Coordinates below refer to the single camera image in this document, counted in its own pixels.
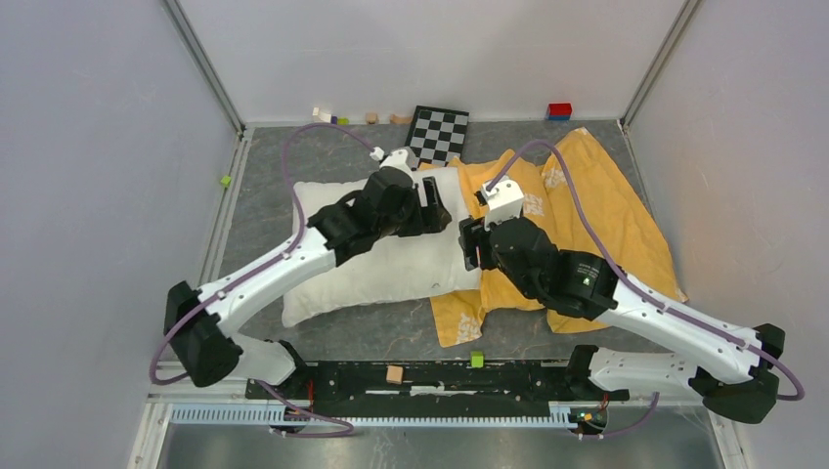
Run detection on white pillow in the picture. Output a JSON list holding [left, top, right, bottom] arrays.
[[282, 167, 481, 327]]

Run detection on white slotted cable duct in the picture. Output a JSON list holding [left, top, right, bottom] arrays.
[[170, 404, 577, 430]]

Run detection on black white checkerboard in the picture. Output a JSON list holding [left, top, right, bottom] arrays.
[[405, 106, 469, 170]]

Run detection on white wooden block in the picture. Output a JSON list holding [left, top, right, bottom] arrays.
[[312, 107, 332, 123]]

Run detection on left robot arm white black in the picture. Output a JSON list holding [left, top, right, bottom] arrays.
[[164, 167, 452, 399]]

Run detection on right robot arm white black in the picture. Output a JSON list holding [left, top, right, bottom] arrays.
[[459, 218, 785, 424]]

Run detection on red blue block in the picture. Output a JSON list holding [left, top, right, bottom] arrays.
[[545, 103, 573, 121]]

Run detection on flat tan wooden piece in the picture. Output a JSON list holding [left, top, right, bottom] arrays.
[[389, 114, 413, 125]]

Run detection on blue yellow pillowcase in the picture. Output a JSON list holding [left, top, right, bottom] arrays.
[[417, 127, 689, 350]]

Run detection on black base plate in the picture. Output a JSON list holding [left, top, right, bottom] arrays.
[[276, 360, 630, 417]]

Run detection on tan wooden cube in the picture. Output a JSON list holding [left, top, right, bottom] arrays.
[[385, 365, 404, 385]]

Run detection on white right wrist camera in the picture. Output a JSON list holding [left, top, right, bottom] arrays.
[[475, 176, 525, 231]]

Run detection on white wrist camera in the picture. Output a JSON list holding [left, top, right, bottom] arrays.
[[369, 147, 417, 186], [475, 176, 525, 231]]

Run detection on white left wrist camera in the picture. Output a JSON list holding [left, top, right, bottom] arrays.
[[369, 147, 417, 186]]

